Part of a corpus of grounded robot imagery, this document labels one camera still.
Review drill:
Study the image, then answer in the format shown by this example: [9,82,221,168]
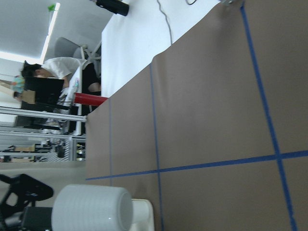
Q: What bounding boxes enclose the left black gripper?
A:
[0,174,53,231]

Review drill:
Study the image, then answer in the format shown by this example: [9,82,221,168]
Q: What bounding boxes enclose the grey plastic cup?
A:
[51,184,133,231]

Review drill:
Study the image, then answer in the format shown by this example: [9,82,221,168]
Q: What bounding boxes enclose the cream plastic tray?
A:
[129,199,155,231]

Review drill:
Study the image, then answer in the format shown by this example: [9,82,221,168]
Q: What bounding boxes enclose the black monitor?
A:
[24,77,64,105]

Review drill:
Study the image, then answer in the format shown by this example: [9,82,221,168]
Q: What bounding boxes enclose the red cylinder tube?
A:
[73,93,108,106]

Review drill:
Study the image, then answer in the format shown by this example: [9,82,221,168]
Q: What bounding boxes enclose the person in white shirt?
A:
[21,57,101,94]

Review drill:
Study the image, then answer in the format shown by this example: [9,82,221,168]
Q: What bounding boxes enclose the black bottle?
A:
[95,0,129,16]

